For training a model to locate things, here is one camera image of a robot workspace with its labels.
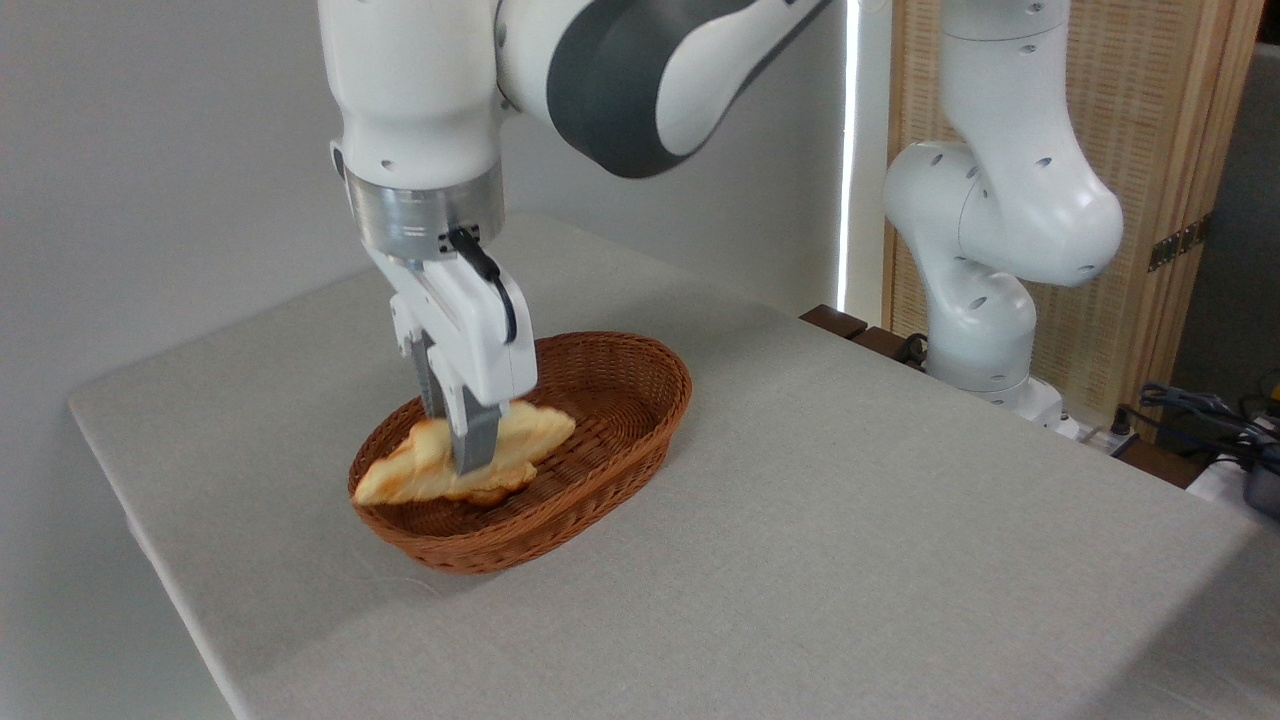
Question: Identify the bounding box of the dark brown wooden board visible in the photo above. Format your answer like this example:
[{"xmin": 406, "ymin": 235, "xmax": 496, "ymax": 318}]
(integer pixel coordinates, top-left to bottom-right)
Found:
[{"xmin": 799, "ymin": 304, "xmax": 931, "ymax": 369}]

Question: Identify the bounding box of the dark metal screen hinge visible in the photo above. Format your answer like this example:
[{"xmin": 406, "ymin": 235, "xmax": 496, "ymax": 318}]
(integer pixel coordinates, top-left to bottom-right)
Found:
[{"xmin": 1147, "ymin": 213, "xmax": 1213, "ymax": 274}]

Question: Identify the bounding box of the blue black cable bundle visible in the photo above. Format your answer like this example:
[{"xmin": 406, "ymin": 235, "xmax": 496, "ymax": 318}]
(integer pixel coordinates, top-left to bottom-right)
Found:
[{"xmin": 1118, "ymin": 382, "xmax": 1280, "ymax": 473}]

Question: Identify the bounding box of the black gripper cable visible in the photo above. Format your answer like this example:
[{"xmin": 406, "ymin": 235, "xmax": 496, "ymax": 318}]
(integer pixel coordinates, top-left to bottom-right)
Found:
[{"xmin": 446, "ymin": 227, "xmax": 520, "ymax": 345}]

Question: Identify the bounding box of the braided golden bread loaf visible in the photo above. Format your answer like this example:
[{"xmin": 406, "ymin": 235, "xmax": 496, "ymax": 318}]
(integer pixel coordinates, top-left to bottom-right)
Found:
[{"xmin": 352, "ymin": 399, "xmax": 578, "ymax": 507}]

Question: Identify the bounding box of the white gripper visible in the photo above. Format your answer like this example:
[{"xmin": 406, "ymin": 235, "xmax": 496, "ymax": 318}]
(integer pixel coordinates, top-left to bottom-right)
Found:
[{"xmin": 364, "ymin": 244, "xmax": 540, "ymax": 477}]

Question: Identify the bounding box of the grey fabric table cloth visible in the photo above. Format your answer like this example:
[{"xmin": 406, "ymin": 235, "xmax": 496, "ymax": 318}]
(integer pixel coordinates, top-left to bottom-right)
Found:
[{"xmin": 67, "ymin": 212, "xmax": 1280, "ymax": 720}]

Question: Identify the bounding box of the brown oval wicker basket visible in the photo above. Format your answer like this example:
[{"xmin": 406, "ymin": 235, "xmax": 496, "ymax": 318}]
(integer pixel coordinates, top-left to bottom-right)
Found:
[{"xmin": 347, "ymin": 331, "xmax": 694, "ymax": 576}]

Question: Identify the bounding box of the wooden woven folding screen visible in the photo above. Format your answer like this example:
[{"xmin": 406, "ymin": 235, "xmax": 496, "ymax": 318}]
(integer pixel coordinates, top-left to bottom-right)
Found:
[{"xmin": 884, "ymin": 0, "xmax": 1267, "ymax": 443}]

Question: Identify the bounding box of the round golden bread roll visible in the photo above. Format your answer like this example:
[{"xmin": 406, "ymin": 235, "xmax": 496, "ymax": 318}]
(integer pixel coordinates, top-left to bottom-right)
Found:
[{"xmin": 445, "ymin": 462, "xmax": 539, "ymax": 508}]

